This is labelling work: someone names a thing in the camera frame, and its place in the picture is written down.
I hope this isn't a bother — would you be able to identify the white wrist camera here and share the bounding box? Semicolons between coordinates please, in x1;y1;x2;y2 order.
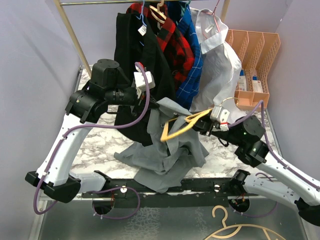
134;71;156;99
209;105;230;132

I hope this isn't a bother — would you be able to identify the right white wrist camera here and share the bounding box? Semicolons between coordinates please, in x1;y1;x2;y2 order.
209;105;230;132

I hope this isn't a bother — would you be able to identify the white box in organizer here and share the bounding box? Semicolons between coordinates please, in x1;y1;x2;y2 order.
252;70;263;93
237;69;247;91

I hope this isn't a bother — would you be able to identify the wooden clothes rack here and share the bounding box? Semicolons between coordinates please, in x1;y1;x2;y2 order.
52;0;231;78

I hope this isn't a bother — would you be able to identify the grey button shirt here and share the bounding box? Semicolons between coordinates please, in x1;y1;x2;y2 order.
114;97;209;193

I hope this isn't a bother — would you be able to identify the black hanging shirt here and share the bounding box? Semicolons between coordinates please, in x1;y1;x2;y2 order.
113;12;176;147

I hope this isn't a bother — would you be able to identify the beige wooden hanger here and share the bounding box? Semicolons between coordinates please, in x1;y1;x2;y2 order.
149;0;167;24

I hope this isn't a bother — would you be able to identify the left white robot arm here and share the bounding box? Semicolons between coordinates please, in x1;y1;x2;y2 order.
25;59;156;206

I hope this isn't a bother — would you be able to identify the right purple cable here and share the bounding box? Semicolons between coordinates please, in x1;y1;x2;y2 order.
224;99;320;218

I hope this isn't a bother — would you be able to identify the blue plaid shirt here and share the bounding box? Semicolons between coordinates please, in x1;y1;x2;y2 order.
167;1;204;110

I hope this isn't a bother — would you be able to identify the red black plaid shirt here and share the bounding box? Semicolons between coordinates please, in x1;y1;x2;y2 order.
126;2;195;91

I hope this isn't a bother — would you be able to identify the pink wire hanger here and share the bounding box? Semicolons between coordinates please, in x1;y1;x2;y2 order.
202;0;221;34

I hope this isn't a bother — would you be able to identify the white hanging shirt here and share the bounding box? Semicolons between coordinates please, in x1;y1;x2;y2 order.
190;8;246;124

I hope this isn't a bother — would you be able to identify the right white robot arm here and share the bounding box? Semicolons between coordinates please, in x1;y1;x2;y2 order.
193;116;320;226

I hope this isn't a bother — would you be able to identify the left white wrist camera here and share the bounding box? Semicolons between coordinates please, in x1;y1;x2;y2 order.
134;71;156;99

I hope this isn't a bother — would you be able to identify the orange plastic file organizer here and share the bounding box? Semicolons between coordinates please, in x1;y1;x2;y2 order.
226;29;281;110

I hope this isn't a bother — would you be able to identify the yellow wire hanger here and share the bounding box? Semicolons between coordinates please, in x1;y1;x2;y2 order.
159;96;240;143

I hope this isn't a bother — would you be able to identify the blue wire hanger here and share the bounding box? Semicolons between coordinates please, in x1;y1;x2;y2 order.
137;0;147;37

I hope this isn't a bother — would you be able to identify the beige hanger in foreground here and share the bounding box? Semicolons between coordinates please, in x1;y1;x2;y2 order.
205;205;285;240

